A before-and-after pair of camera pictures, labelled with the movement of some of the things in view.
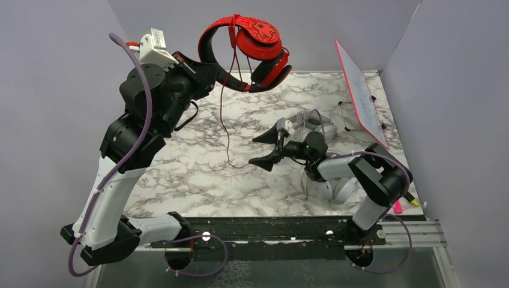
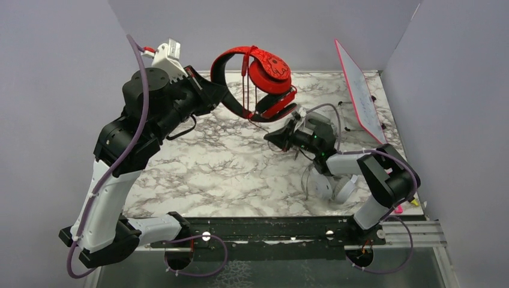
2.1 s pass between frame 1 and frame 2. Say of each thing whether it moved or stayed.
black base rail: stayed
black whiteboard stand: stayed
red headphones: moved
